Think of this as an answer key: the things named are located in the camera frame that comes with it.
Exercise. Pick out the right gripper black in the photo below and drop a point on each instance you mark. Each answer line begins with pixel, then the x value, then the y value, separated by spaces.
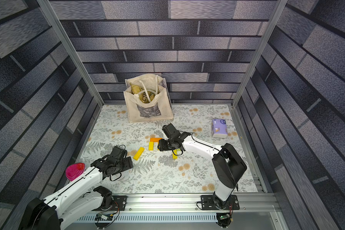
pixel 165 144

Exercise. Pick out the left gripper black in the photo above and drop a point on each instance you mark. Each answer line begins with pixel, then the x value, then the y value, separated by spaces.
pixel 128 160

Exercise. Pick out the orange long block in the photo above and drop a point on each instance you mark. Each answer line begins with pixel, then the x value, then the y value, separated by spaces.
pixel 155 139

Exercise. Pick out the long yellow block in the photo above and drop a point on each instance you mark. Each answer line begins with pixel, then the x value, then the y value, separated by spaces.
pixel 138 153

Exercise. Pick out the small yellow block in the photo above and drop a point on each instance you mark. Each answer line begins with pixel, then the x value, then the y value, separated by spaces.
pixel 151 145

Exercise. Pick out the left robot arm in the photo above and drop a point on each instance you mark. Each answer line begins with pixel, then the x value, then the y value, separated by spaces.
pixel 60 209

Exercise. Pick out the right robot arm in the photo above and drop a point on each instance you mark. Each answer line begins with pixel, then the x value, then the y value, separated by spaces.
pixel 228 164

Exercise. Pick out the pink lidded cup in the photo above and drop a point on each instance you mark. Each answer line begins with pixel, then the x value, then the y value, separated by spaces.
pixel 74 171

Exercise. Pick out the purple tissue pack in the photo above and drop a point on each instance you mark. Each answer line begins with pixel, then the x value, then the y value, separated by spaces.
pixel 219 128

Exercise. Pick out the beige canvas tote bag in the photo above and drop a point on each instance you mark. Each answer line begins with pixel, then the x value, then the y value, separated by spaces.
pixel 147 99

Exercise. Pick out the left circuit board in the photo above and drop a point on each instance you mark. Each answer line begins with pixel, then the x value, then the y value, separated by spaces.
pixel 104 217

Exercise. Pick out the circuit board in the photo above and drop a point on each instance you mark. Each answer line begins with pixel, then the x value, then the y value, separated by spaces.
pixel 223 216
pixel 104 217

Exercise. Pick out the right circuit board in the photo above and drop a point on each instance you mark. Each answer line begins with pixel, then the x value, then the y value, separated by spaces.
pixel 223 216

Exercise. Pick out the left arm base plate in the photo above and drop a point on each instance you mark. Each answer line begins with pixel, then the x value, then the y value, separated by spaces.
pixel 118 204

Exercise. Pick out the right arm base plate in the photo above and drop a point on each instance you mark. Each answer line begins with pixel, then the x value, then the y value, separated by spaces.
pixel 209 202

